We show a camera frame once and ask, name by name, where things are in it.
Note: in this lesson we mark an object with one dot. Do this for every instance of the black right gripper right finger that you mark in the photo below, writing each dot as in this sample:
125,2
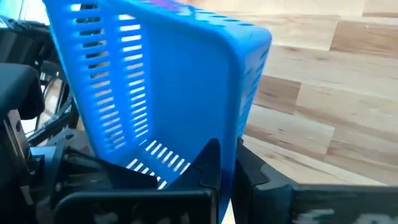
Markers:
264,199

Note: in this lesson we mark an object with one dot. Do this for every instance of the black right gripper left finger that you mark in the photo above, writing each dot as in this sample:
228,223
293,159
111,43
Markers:
199,186

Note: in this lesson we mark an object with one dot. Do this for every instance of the blue slotted plastic basket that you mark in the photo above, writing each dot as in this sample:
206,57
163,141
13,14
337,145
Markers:
192,77

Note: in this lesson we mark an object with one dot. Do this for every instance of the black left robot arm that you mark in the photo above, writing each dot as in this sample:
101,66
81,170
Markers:
18,90

